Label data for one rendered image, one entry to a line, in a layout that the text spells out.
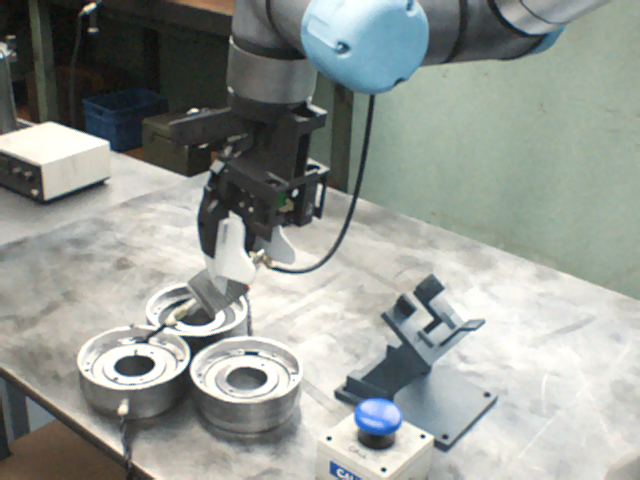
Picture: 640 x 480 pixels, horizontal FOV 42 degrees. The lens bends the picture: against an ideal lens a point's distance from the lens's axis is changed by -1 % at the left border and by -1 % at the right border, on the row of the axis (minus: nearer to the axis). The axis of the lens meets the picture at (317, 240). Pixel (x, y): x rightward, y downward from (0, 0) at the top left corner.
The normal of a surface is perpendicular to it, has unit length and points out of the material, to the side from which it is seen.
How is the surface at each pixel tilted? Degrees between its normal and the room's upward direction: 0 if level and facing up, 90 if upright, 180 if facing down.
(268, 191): 91
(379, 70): 97
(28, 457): 0
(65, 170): 90
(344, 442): 0
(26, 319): 0
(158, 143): 90
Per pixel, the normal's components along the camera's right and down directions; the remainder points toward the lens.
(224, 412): -0.31, 0.41
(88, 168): 0.81, 0.29
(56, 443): 0.04, -0.90
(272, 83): 0.08, 0.54
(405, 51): 0.46, 0.52
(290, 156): -0.65, 0.32
